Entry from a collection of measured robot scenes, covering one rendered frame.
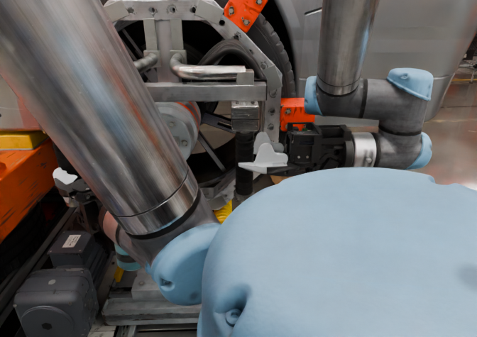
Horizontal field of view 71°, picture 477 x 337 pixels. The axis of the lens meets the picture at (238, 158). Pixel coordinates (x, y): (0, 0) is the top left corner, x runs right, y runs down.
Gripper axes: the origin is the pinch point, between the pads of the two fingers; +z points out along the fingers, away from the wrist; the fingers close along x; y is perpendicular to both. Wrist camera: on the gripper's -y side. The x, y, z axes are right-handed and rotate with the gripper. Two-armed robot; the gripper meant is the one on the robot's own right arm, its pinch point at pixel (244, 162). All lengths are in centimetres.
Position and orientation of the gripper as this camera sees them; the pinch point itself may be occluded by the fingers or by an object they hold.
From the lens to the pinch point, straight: 65.3
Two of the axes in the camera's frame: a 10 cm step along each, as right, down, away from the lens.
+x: 0.4, 4.3, -9.0
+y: 0.0, -9.0, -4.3
